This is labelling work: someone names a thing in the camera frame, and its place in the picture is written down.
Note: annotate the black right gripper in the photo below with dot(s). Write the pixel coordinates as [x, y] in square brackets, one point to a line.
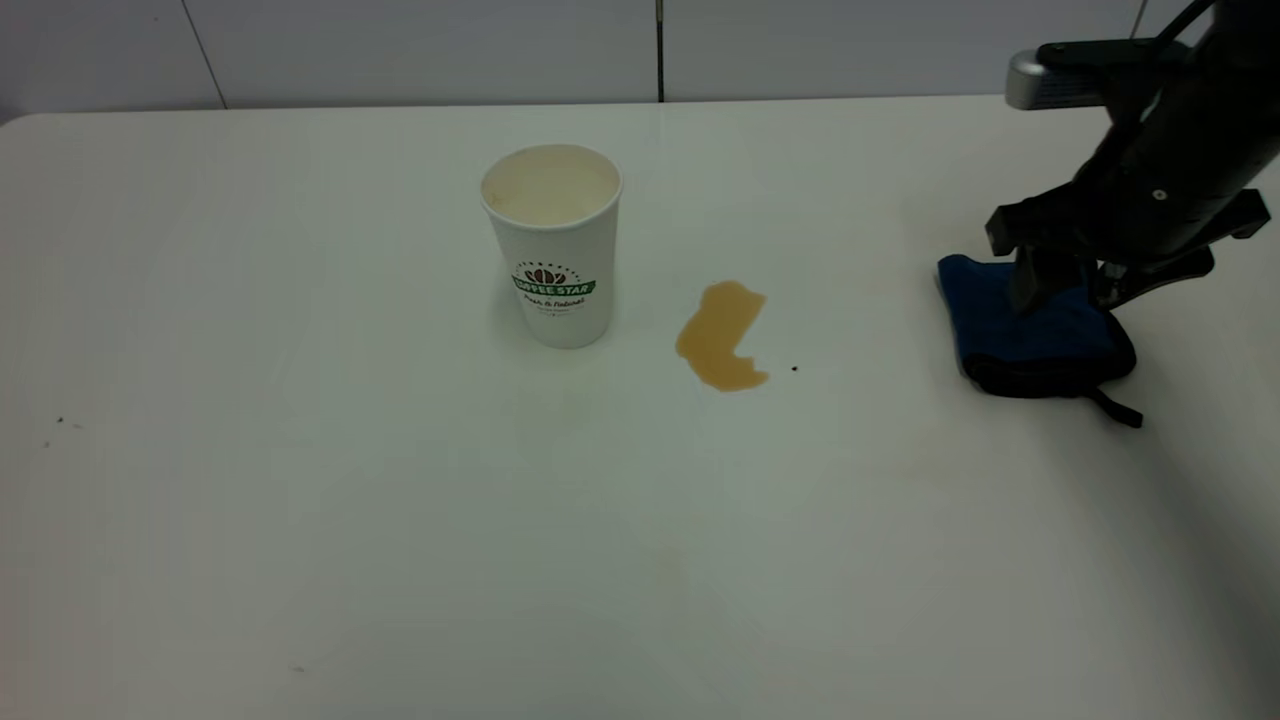
[1160, 195]

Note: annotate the blue cloth with black trim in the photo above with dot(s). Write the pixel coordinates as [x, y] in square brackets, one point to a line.
[990, 345]

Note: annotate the white paper coffee cup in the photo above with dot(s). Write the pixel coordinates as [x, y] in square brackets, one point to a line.
[555, 240]

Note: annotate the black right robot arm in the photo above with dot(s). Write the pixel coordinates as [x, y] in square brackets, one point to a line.
[1250, 50]

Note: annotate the brown coffee spill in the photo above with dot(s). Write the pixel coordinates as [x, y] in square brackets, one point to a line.
[715, 340]

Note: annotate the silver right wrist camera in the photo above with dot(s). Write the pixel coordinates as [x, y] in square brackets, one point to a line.
[1040, 80]

